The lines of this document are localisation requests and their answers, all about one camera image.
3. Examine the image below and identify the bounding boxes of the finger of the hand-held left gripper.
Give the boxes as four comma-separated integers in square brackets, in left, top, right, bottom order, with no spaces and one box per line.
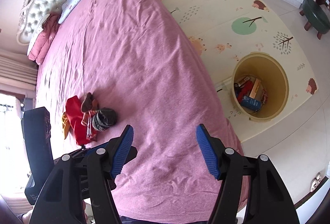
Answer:
[70,143,138,166]

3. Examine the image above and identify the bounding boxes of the long blue carton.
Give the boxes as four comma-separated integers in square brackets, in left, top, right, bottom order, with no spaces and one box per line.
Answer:
[241,96,262,111]

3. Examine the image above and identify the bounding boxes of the beige curtain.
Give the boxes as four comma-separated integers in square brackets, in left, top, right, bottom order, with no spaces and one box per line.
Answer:
[0,50,38,93]

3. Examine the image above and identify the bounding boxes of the brown sock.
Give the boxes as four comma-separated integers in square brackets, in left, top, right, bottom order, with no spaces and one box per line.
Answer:
[81,92,100,113]

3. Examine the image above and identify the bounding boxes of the bright red scarf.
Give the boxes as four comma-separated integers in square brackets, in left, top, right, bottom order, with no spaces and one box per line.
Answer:
[237,81,254,101]

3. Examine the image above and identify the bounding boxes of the window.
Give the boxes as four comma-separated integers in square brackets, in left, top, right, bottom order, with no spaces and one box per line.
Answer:
[0,93,26,188]

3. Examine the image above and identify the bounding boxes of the cream printed play mat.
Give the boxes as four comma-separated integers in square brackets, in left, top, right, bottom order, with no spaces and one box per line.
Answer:
[148,0,320,142]

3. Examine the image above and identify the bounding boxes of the red cloth bag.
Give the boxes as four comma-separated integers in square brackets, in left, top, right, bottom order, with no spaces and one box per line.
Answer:
[64,95,91,146]

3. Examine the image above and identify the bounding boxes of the striped pillow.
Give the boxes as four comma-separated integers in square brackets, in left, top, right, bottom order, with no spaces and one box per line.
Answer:
[31,13,52,41]

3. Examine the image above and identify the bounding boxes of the yellow trash bin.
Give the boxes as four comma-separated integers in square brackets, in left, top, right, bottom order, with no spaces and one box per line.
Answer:
[230,52,289,121]

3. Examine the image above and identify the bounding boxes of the small yellow box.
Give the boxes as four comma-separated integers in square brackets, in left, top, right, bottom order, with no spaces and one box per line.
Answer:
[249,78,261,99]

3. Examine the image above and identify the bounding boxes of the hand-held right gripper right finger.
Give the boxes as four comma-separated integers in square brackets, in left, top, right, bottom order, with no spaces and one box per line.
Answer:
[196,123,301,224]

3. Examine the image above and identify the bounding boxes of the folded light blue blanket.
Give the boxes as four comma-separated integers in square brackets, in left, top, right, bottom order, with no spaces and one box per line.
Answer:
[58,0,89,24]

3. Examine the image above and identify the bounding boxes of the green round stool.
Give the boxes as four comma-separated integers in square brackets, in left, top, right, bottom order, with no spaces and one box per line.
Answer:
[299,0,330,40]

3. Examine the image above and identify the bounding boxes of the dark striped sock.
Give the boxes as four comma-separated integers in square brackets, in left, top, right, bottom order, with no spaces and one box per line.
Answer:
[91,108,118,132]

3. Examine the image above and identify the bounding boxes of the yellow drawstring pouch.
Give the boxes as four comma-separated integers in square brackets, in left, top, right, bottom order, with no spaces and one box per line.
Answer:
[61,112,71,140]

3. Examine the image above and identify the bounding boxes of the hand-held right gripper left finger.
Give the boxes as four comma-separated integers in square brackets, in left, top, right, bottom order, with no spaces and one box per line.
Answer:
[29,125,134,224]

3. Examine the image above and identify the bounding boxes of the white patterned slippers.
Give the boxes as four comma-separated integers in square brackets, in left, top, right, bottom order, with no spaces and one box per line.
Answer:
[309,172,323,192]

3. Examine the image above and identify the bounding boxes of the folded pink quilt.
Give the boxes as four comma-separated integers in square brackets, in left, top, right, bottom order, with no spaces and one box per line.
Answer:
[27,14,61,65]

